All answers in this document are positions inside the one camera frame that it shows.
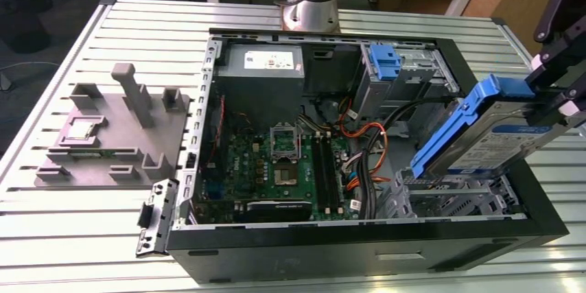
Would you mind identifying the thin red wire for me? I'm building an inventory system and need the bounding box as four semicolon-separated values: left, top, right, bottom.
206;95;226;167

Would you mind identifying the grey metal disk bay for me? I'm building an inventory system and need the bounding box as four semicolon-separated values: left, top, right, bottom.
392;169;522;219

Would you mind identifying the orange wire bundle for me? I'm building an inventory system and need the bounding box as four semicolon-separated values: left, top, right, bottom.
339;121;391;184

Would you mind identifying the metal socket cover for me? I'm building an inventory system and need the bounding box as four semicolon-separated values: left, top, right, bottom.
268;123;304;164

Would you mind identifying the green motherboard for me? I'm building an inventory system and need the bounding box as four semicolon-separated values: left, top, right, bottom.
196;124;366;224

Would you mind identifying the black PC case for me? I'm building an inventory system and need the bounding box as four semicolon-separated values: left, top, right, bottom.
164;27;571;285

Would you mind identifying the grey power supply unit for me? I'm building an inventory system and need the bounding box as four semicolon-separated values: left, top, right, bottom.
215;44;307;126

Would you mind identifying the black chair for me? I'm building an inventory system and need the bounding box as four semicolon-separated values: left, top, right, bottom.
0;0;53;54

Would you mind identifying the hard disk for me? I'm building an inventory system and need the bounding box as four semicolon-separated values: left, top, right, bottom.
410;73;555;181

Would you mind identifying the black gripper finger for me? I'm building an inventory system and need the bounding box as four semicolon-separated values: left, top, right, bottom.
525;82;586;129
525;0;586;92

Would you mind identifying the black graphics card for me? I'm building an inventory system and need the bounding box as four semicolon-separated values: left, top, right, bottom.
234;198;315;224

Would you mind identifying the metal slot retainer bracket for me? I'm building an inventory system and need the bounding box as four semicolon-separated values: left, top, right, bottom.
136;178;180;259

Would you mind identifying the silver CPU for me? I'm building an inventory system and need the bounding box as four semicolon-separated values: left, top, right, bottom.
63;122;97;143

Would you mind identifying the grey metal drive cage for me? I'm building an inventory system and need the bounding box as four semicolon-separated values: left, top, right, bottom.
355;43;463;123

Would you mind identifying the blue plastic drive latch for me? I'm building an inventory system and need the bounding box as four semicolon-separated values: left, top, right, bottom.
368;44;403;82

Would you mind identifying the grey parts rack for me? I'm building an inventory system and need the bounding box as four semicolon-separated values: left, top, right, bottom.
35;62;194;191

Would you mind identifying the green RAM stick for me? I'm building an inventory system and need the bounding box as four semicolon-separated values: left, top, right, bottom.
68;149;116;162

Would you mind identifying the orange flat wire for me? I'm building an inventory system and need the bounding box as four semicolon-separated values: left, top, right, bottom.
346;174;391;193

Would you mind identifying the CPU socket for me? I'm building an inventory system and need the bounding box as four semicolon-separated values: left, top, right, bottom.
272;163;304;187

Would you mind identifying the black RAM slot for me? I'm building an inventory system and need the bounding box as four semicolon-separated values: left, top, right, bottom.
322;130;346;215
311;131;334;217

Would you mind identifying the black cable bundle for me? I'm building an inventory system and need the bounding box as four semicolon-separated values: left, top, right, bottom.
355;96;462;220

